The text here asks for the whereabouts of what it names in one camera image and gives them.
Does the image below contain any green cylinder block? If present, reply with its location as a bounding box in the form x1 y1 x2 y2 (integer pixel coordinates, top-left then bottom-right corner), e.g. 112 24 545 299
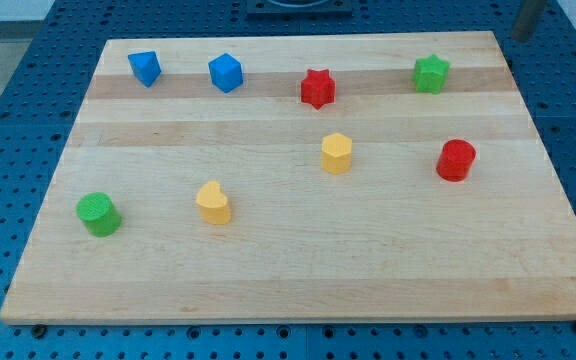
76 192 122 237

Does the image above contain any grey metal rod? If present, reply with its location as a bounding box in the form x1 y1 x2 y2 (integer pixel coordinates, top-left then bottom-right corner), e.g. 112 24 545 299
510 0 548 43

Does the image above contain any red star block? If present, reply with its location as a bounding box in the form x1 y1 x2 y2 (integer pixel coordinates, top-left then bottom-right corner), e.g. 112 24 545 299
300 69 336 109

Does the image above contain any yellow hexagon block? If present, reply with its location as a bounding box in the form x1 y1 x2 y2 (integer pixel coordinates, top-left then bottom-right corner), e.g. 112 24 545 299
321 133 353 175

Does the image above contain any wooden board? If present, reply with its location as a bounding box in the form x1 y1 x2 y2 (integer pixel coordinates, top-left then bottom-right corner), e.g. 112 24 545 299
0 31 576 325

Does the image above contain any red cylinder block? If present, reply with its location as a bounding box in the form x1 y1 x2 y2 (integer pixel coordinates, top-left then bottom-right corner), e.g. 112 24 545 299
436 139 476 182

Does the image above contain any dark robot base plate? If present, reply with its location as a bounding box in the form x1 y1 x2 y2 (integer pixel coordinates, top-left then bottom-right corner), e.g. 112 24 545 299
244 0 353 17

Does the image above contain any green star block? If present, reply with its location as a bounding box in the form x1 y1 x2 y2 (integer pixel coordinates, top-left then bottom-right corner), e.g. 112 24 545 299
412 54 451 94

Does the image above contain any yellow heart block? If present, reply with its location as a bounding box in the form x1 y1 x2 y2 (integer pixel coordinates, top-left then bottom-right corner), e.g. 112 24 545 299
195 181 232 225

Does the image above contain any blue triangular prism block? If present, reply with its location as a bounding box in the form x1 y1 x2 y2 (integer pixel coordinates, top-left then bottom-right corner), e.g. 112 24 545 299
127 51 162 87

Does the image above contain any blue cube block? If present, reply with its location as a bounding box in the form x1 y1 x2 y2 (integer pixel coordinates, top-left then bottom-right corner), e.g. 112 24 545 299
208 53 243 93

